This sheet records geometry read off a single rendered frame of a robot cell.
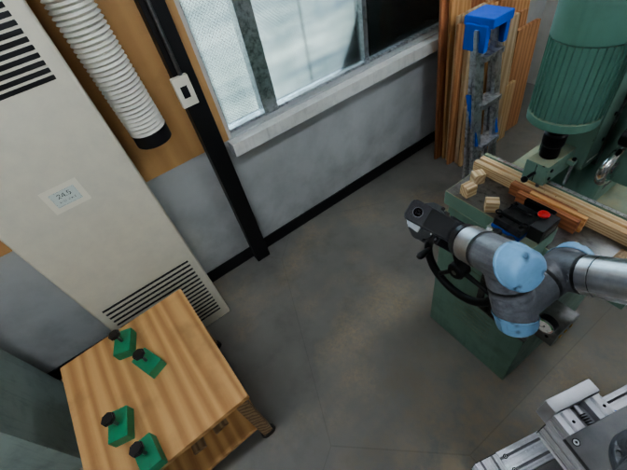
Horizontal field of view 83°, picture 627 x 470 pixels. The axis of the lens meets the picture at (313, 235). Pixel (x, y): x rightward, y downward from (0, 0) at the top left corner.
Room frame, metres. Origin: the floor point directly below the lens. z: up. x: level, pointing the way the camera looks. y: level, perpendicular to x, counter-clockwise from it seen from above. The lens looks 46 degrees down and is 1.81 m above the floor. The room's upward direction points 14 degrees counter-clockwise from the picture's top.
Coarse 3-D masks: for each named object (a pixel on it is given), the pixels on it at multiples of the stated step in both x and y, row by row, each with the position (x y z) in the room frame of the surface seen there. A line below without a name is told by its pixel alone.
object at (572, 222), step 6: (522, 192) 0.77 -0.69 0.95; (516, 198) 0.77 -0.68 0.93; (522, 198) 0.75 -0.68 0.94; (534, 198) 0.73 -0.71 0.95; (522, 204) 0.75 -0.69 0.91; (546, 204) 0.69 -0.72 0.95; (558, 210) 0.66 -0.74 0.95; (558, 216) 0.65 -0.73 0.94; (564, 216) 0.63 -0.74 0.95; (570, 216) 0.63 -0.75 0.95; (564, 222) 0.63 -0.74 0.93; (570, 222) 0.62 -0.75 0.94; (576, 222) 0.60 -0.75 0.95; (564, 228) 0.62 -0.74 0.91; (570, 228) 0.61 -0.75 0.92; (576, 228) 0.60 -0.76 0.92
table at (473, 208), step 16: (448, 192) 0.90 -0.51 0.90; (480, 192) 0.86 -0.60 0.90; (496, 192) 0.84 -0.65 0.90; (464, 208) 0.83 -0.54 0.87; (480, 208) 0.79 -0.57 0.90; (480, 224) 0.77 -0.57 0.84; (560, 240) 0.59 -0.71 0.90; (576, 240) 0.58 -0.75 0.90; (592, 240) 0.56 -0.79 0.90; (608, 240) 0.55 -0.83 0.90
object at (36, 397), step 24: (0, 360) 0.97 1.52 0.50; (0, 384) 0.84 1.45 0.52; (24, 384) 0.90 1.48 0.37; (48, 384) 0.97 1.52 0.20; (0, 408) 0.72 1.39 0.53; (24, 408) 0.77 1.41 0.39; (48, 408) 0.82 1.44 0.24; (0, 432) 0.62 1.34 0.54; (24, 432) 0.66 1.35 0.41; (48, 432) 0.70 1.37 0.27; (72, 432) 0.75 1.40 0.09; (0, 456) 0.58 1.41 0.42; (24, 456) 0.59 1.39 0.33; (48, 456) 0.60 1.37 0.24; (72, 456) 0.62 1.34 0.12
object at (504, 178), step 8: (480, 160) 0.98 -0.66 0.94; (480, 168) 0.96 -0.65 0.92; (488, 168) 0.93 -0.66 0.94; (496, 168) 0.92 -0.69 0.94; (488, 176) 0.92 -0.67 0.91; (496, 176) 0.90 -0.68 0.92; (504, 176) 0.87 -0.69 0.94; (512, 176) 0.86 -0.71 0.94; (504, 184) 0.86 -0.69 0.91; (528, 184) 0.81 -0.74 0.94; (576, 208) 0.66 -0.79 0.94; (592, 216) 0.61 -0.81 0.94; (592, 224) 0.60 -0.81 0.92; (600, 224) 0.59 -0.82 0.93; (608, 224) 0.57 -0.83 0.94; (600, 232) 0.58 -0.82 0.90; (608, 232) 0.56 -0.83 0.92; (616, 232) 0.55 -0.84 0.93; (624, 232) 0.53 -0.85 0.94; (616, 240) 0.54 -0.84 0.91; (624, 240) 0.52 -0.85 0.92
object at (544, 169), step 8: (536, 152) 0.81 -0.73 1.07; (560, 152) 0.78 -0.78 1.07; (568, 152) 0.77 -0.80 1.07; (528, 160) 0.78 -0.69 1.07; (536, 160) 0.77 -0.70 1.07; (544, 160) 0.76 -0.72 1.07; (552, 160) 0.75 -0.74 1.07; (560, 160) 0.75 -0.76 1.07; (528, 168) 0.78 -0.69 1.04; (536, 168) 0.75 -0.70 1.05; (544, 168) 0.74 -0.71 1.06; (552, 168) 0.74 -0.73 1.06; (560, 168) 0.76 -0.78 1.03; (536, 176) 0.75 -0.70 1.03; (544, 176) 0.73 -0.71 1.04; (552, 176) 0.74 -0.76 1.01; (544, 184) 0.73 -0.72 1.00
